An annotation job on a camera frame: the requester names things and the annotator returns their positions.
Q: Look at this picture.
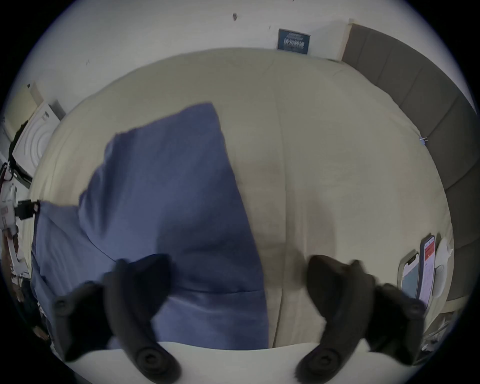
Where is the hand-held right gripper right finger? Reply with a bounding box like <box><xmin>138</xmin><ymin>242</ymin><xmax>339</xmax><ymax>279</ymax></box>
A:
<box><xmin>294</xmin><ymin>255</ymin><xmax>427</xmax><ymax>383</ymax></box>

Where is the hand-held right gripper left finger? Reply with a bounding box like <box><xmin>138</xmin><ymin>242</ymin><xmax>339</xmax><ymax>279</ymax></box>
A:
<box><xmin>52</xmin><ymin>254</ymin><xmax>183</xmax><ymax>383</ymax></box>

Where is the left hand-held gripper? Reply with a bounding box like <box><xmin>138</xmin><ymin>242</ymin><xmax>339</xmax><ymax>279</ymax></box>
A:
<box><xmin>0</xmin><ymin>161</ymin><xmax>40</xmax><ymax>241</ymax></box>

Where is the dark blue shirt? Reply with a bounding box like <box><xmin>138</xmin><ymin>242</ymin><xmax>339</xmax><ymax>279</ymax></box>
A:
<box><xmin>30</xmin><ymin>102</ymin><xmax>271</xmax><ymax>351</ymax></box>

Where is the phone with pale case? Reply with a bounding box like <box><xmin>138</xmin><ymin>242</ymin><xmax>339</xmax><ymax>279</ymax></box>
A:
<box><xmin>400</xmin><ymin>253</ymin><xmax>421</xmax><ymax>300</ymax></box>

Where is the white washing machine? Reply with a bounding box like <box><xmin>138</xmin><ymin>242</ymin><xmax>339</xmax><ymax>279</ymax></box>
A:
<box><xmin>11</xmin><ymin>99</ymin><xmax>67</xmax><ymax>178</ymax></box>

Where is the phone with lit screen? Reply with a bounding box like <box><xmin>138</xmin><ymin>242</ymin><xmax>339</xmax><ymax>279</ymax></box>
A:
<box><xmin>418</xmin><ymin>235</ymin><xmax>437</xmax><ymax>306</ymax></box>

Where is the white hand controller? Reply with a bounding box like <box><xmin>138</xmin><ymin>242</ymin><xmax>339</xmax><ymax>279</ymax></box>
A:
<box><xmin>433</xmin><ymin>238</ymin><xmax>455</xmax><ymax>299</ymax></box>

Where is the bed with beige sheet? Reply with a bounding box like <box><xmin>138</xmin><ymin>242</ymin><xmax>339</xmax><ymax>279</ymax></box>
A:
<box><xmin>28</xmin><ymin>47</ymin><xmax>456</xmax><ymax>349</ymax></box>

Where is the grey padded headboard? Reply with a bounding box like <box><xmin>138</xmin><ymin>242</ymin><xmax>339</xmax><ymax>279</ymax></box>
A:
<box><xmin>341</xmin><ymin>23</ymin><xmax>480</xmax><ymax>301</ymax></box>

